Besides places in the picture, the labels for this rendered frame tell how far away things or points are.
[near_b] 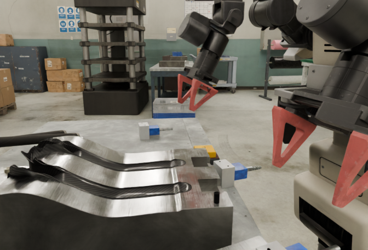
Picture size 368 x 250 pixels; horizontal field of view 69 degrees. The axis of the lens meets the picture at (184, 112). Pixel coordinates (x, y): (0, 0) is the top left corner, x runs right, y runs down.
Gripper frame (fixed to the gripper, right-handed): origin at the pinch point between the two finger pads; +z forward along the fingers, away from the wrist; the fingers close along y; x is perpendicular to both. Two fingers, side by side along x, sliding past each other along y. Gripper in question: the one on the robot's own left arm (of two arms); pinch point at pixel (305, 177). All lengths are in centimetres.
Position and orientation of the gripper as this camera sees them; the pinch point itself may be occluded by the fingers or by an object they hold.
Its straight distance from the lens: 35.5
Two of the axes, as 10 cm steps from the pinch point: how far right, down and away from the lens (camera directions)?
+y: 3.2, 2.3, -9.2
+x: 8.5, 3.7, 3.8
